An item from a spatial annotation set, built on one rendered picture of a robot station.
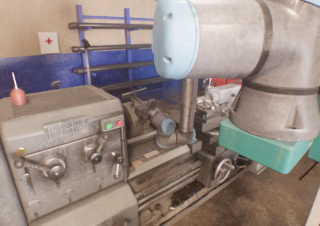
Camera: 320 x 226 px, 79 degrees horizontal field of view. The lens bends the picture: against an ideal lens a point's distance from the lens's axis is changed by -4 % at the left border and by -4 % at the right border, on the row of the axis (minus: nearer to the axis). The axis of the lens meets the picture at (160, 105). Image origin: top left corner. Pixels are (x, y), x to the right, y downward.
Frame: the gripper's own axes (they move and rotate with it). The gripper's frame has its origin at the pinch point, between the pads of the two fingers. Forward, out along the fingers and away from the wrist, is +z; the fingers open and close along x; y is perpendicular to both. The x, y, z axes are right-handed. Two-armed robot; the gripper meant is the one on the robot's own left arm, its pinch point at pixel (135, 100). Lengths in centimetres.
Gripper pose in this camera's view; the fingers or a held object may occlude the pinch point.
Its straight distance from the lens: 132.9
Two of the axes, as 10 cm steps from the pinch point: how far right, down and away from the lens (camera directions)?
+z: -6.7, -4.9, 5.6
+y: -1.7, 8.3, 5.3
